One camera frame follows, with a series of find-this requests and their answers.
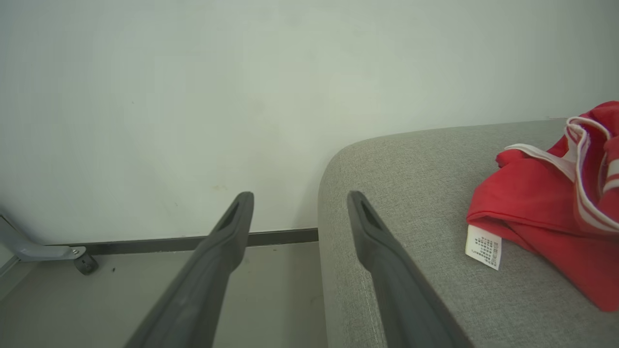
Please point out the dark grey baseboard strip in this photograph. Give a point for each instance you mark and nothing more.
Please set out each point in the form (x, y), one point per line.
(169, 243)

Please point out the grey fabric sofa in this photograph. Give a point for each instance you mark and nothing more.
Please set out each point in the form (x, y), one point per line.
(416, 193)

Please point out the red white-striped garment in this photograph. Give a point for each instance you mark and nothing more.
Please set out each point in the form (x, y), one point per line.
(532, 203)

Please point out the grey metal stand leg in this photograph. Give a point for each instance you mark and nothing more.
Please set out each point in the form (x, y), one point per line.
(29, 250)

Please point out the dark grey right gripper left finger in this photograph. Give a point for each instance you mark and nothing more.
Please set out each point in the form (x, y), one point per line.
(203, 285)

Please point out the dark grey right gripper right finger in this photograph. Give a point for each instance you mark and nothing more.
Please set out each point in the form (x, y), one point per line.
(401, 299)

